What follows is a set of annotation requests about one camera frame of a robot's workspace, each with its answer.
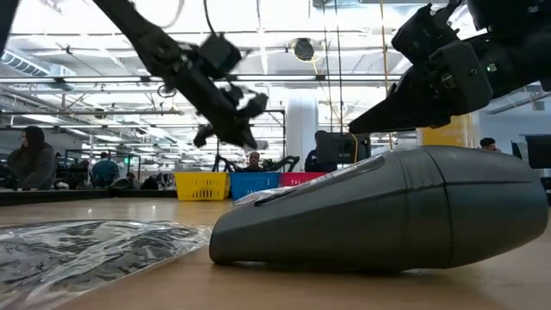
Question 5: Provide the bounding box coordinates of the black hanging cable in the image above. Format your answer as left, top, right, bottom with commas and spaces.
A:
321, 0, 346, 133

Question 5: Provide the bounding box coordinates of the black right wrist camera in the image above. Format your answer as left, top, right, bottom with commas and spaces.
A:
390, 3, 462, 66

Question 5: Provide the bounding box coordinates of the white building pillar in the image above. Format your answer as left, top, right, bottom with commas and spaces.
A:
286, 96, 320, 173

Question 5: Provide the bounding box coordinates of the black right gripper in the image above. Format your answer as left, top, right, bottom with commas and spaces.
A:
347, 40, 494, 135

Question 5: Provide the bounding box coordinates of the black monitor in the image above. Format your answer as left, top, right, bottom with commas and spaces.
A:
524, 133, 551, 171

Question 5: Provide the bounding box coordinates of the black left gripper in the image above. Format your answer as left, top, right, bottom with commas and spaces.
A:
171, 55, 269, 150

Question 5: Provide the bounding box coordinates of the black control box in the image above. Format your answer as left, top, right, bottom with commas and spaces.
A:
316, 131, 372, 165

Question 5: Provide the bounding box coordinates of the black hair net clear packet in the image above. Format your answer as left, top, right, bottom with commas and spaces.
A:
0, 220, 213, 310

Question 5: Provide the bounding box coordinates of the red plastic basket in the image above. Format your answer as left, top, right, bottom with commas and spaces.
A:
279, 171, 329, 188

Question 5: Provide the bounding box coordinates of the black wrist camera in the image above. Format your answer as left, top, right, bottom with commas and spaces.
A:
198, 33, 244, 80
390, 3, 462, 66

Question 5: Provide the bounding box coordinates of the large yellow bottle white cap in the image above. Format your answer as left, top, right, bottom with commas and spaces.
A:
416, 110, 481, 148

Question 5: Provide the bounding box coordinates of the yellow plastic basket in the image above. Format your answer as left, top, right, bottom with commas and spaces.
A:
174, 171, 231, 202

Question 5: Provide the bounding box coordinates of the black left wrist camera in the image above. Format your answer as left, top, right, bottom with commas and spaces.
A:
198, 33, 244, 80

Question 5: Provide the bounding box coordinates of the long yellow hanging cable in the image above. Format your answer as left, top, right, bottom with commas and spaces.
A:
378, 0, 393, 150

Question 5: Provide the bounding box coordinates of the dark grey travel bottle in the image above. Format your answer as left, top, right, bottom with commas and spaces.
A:
208, 145, 550, 274

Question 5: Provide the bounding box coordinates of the black hanging ceiling device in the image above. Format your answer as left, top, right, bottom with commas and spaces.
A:
294, 37, 316, 63

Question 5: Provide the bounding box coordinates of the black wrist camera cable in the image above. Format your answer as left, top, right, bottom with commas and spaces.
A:
201, 0, 217, 38

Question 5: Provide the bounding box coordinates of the blue plastic basket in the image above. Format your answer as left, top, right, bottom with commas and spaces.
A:
229, 171, 282, 201

